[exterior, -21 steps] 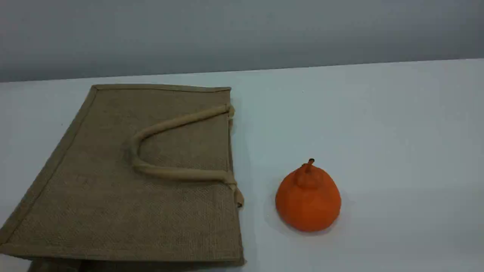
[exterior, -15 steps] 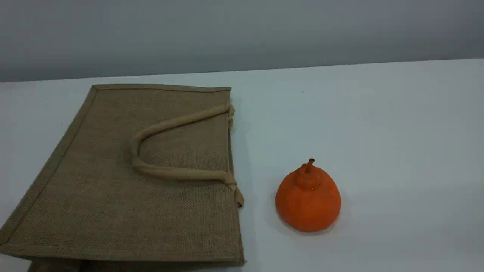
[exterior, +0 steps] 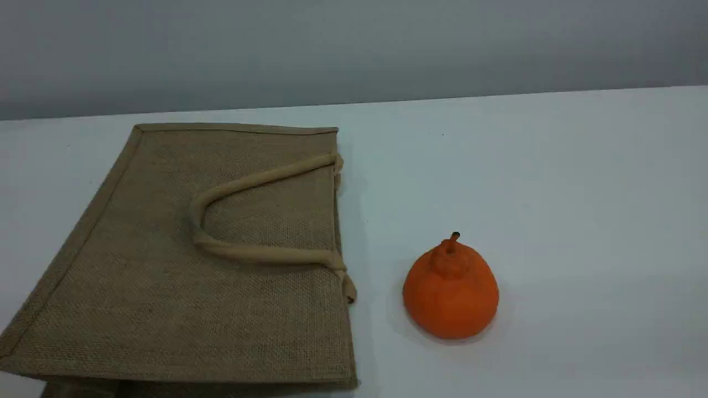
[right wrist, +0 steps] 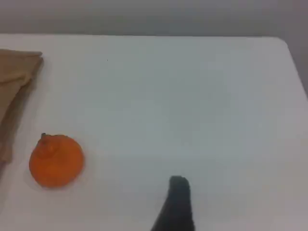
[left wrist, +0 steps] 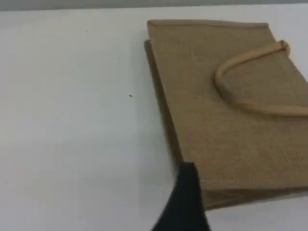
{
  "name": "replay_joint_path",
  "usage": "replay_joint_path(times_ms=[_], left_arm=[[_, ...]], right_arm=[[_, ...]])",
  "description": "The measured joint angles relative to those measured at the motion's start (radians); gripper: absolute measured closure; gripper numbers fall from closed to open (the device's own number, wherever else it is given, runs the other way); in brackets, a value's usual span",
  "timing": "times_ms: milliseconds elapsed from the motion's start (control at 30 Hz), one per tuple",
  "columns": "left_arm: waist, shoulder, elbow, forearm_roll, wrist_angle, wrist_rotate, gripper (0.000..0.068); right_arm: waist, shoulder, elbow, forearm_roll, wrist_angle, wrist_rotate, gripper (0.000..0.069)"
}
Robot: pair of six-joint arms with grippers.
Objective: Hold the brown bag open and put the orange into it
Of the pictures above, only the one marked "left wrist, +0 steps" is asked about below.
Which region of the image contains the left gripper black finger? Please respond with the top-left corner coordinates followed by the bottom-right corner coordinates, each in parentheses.
top-left (152, 161), bottom-right (210, 231)

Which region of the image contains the brown jute bag with handle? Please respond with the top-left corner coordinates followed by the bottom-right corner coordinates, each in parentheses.
top-left (143, 19), bottom-right (308, 211)

